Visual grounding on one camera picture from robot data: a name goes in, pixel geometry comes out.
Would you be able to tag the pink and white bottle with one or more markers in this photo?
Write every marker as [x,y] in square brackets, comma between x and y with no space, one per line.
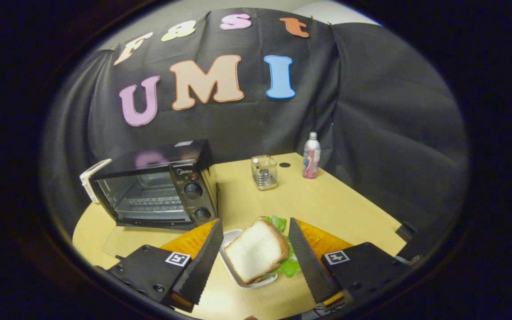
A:
[311,158]

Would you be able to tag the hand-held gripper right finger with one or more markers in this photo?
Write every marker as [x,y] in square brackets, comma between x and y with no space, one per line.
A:
[309,266]

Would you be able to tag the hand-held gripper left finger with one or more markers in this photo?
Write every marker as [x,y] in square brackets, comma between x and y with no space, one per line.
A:
[200,264]

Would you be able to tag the sandwich with lettuce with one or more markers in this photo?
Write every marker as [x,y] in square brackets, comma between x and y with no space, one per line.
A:
[256,251]

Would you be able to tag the white rectangular tray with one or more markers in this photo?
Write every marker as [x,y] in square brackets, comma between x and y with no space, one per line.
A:
[229,238]

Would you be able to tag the clear glass jar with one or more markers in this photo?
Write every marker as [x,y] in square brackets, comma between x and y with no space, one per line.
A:
[264,173]

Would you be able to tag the white pop-up toaster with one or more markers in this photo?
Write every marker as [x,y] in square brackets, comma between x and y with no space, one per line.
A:
[90,182]

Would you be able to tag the black toaster oven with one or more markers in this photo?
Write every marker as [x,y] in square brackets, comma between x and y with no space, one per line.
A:
[194,173]

